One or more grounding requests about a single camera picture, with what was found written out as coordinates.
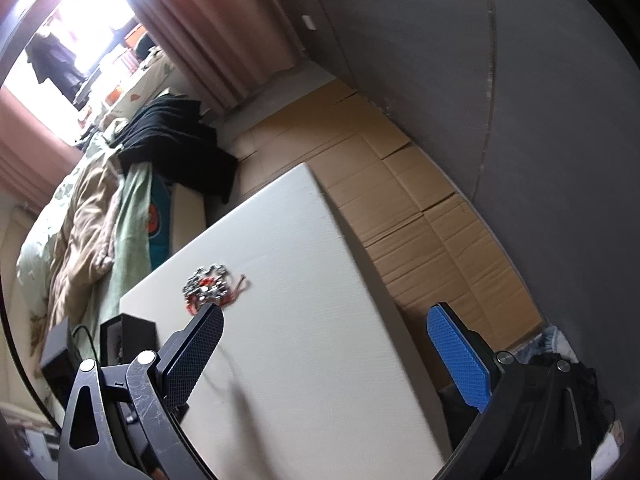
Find black jewelry box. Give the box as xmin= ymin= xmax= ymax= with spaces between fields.
xmin=99 ymin=313 xmax=157 ymax=366

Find silver chain red cord jewelry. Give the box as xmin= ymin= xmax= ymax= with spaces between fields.
xmin=182 ymin=263 xmax=247 ymax=316

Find black box on floor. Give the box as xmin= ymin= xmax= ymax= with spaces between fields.
xmin=40 ymin=318 xmax=81 ymax=408

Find green bed sheet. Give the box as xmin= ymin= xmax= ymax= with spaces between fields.
xmin=82 ymin=162 xmax=153 ymax=341

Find beige duvet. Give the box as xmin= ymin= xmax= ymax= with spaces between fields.
xmin=47 ymin=153 xmax=122 ymax=330

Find light green pillow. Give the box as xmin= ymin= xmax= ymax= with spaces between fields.
xmin=15 ymin=131 xmax=101 ymax=351

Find flattened cardboard sheets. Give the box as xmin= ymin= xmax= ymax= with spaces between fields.
xmin=226 ymin=77 xmax=544 ymax=391

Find teal orange cushion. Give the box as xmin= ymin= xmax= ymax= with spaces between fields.
xmin=148 ymin=174 xmax=172 ymax=270

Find pink curtain left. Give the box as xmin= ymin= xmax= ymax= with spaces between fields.
xmin=0 ymin=87 xmax=81 ymax=212

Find pink curtain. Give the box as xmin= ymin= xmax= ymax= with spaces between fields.
xmin=0 ymin=87 xmax=81 ymax=212
xmin=127 ymin=0 xmax=304 ymax=115

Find black clothing on bed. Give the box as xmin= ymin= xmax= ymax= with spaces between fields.
xmin=110 ymin=94 xmax=239 ymax=204

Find dark grey wardrobe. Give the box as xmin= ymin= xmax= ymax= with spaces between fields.
xmin=294 ymin=0 xmax=640 ymax=361

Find white leaf-patterned cot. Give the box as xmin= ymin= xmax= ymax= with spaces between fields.
xmin=104 ymin=47 xmax=175 ymax=119

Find hanging dark garment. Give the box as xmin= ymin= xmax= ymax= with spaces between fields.
xmin=25 ymin=34 xmax=86 ymax=103

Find black item on cot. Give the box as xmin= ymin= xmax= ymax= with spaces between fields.
xmin=134 ymin=32 xmax=156 ymax=62

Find pink curtain right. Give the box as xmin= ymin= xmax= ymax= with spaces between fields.
xmin=127 ymin=0 xmax=304 ymax=115

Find black cable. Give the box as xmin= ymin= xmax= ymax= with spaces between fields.
xmin=70 ymin=324 xmax=101 ymax=361

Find white wall socket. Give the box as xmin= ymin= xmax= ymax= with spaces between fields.
xmin=302 ymin=14 xmax=317 ymax=32

